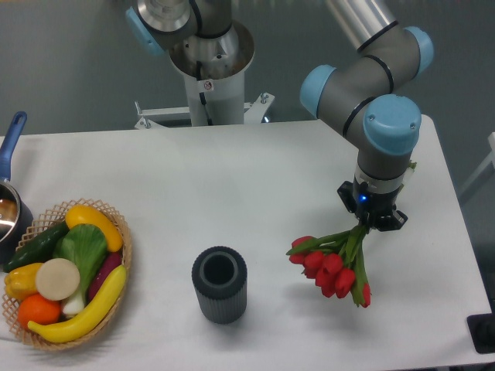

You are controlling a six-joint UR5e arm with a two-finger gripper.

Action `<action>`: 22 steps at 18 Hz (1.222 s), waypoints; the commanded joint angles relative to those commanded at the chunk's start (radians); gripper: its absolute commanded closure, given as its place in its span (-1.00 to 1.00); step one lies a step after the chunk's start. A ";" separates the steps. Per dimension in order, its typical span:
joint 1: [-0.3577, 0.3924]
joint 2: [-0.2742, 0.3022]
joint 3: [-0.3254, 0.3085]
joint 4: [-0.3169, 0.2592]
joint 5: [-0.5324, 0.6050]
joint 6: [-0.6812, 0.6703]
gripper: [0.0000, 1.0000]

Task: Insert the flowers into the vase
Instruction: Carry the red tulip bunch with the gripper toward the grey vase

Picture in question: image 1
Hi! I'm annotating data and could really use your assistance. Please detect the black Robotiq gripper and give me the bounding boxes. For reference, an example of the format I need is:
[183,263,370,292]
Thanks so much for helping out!
[337,180,408,232]

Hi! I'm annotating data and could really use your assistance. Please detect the red tulip bouquet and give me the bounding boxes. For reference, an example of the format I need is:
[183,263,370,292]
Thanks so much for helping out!
[286,220,373,308]

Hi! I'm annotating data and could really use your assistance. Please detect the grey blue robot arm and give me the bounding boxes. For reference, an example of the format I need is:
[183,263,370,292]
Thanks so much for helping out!
[125,1,434,232]

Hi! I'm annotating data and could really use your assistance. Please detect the dark grey ribbed vase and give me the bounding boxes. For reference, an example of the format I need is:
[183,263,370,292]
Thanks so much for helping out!
[191,246,248,325]

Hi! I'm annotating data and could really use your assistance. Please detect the black device at edge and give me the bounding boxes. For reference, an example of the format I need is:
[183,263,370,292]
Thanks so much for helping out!
[466,313,494,354]

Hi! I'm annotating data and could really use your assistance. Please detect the purple sweet potato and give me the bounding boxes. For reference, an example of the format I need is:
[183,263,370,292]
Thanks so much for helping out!
[87,252,121,302]

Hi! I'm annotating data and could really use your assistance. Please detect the green bok choy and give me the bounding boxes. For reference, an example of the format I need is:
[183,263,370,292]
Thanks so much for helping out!
[53,224,107,318]

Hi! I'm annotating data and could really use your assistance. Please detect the yellow squash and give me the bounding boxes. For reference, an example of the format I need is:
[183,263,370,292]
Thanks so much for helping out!
[65,204,124,253]

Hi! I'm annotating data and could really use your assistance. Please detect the woven wicker basket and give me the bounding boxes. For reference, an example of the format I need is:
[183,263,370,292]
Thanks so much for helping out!
[2,199,132,351]

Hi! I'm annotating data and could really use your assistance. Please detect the beige round disc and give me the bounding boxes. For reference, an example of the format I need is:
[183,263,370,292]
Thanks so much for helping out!
[35,258,80,301]

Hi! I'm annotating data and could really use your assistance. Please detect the green cucumber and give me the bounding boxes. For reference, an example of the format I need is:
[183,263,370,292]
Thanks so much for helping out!
[3,221,69,273]

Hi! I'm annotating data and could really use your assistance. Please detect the yellow banana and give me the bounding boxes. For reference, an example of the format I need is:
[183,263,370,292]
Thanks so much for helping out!
[28,265,127,343]

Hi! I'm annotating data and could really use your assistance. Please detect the orange fruit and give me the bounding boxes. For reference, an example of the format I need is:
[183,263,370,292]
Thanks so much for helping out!
[17,294,61,330]

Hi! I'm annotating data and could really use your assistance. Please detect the yellow bell pepper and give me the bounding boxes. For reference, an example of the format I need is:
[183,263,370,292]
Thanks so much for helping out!
[4,263,43,301]

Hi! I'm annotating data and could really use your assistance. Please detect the white frame at right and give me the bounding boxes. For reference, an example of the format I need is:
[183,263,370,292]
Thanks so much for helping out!
[458,132,494,205]

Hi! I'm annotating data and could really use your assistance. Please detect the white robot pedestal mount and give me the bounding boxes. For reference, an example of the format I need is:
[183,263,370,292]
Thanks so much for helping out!
[135,20,275,129]

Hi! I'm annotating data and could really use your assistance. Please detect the blue handled saucepan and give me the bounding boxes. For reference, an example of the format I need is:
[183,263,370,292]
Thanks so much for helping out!
[1,111,33,264]

